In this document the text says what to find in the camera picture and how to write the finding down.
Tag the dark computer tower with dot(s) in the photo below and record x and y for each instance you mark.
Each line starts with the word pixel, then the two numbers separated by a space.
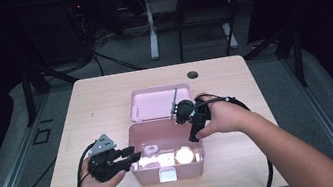
pixel 53 33

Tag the pink plastic medicine box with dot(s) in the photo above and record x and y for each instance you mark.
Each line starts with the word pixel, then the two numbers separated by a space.
pixel 156 103

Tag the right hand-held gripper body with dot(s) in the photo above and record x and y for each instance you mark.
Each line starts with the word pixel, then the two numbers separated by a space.
pixel 185 109

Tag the white desk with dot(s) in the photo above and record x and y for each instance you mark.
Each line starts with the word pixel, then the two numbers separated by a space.
pixel 151 25

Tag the round gold tin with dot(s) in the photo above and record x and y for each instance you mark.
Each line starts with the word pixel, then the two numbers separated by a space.
pixel 184 155

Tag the small white container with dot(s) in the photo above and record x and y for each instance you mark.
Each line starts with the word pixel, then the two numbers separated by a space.
pixel 151 149

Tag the black metal stand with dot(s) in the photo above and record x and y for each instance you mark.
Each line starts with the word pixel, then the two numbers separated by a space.
pixel 298 52
pixel 28 95

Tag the white packet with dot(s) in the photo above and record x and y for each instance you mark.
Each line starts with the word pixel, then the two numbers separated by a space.
pixel 156 161

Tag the person's right hand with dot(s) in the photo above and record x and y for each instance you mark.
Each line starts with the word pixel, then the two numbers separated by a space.
pixel 225 118

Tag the black chair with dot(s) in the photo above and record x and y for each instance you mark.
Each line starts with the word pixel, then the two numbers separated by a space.
pixel 205 9

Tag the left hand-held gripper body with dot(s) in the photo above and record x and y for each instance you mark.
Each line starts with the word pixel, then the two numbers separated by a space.
pixel 105 164

